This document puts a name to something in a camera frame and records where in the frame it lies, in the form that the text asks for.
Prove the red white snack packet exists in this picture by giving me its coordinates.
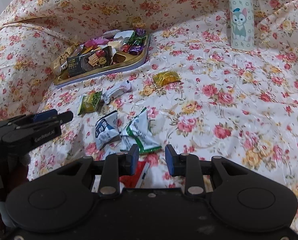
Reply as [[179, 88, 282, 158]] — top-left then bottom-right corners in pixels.
[[120, 161, 150, 189]]

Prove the olive green snack packet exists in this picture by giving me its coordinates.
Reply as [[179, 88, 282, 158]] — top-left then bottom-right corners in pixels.
[[77, 90, 102, 115]]

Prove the green white snack packet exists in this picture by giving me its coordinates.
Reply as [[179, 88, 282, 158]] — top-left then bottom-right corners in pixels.
[[120, 108, 161, 155]]

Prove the navy white biscuit packet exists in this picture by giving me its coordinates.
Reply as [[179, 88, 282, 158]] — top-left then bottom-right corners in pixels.
[[95, 111, 121, 150]]

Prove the gold tray with snacks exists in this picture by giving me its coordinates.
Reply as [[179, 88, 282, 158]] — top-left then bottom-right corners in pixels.
[[51, 29, 151, 87]]

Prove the red knitted gloved hand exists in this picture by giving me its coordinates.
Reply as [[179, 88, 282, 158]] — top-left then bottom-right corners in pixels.
[[0, 154, 30, 239]]

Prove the small white candy wrapper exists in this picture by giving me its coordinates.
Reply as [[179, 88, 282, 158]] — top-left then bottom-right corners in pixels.
[[103, 80, 132, 105]]

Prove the black cracker box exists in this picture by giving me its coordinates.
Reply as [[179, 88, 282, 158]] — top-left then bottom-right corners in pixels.
[[67, 47, 113, 77]]

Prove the gold foil candy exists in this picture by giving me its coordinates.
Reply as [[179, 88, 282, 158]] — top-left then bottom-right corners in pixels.
[[153, 71, 180, 88]]

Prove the floral sofa cover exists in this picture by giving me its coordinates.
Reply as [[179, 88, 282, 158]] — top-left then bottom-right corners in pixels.
[[0, 0, 298, 232]]

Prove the cat print water bottle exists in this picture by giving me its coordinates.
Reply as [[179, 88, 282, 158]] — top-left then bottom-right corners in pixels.
[[229, 0, 254, 51]]

